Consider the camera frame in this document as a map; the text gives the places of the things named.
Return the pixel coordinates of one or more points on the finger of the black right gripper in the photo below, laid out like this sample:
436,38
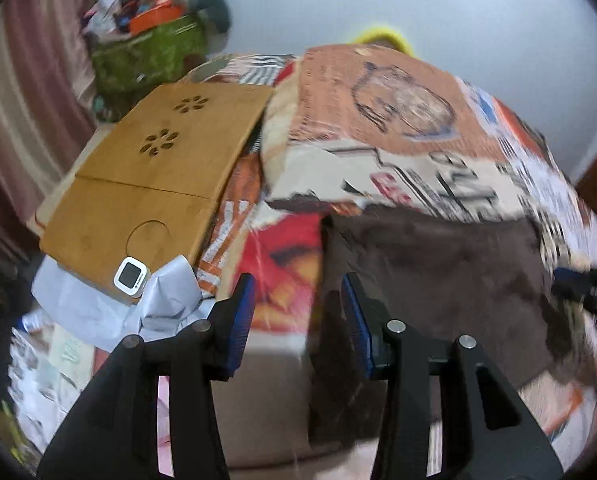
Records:
578,287

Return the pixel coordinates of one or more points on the dark brown cloth garment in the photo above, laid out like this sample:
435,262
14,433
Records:
445,279

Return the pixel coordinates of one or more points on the crumpled white paper sheet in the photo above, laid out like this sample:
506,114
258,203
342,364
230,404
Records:
171,300

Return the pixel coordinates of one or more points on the small white digital timer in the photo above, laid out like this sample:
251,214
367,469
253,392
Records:
131,276

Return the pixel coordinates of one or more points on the bamboo folding lap table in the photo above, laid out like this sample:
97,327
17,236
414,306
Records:
150,189

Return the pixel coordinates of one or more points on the newspaper print bed cover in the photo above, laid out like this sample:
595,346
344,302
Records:
348,127

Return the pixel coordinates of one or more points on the striped red beige curtain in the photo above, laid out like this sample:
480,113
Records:
46,90

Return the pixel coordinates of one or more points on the yellow curved foam tube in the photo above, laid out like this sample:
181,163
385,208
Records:
387,37

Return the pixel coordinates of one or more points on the green storage bag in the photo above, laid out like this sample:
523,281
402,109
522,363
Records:
126,71

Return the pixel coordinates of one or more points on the orange box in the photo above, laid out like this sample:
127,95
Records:
151,13

